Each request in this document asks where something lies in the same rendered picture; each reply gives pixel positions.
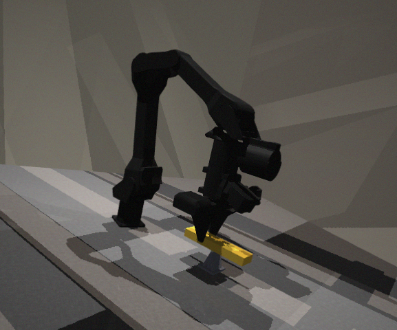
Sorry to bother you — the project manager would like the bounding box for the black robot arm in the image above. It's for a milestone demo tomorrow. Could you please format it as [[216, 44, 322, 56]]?
[[112, 49, 282, 228]]

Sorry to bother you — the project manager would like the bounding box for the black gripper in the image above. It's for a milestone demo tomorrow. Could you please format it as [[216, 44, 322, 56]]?
[[173, 163, 240, 243]]

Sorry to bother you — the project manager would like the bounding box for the yellow rectangular bar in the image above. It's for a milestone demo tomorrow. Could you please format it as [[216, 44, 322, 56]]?
[[184, 226, 253, 266]]

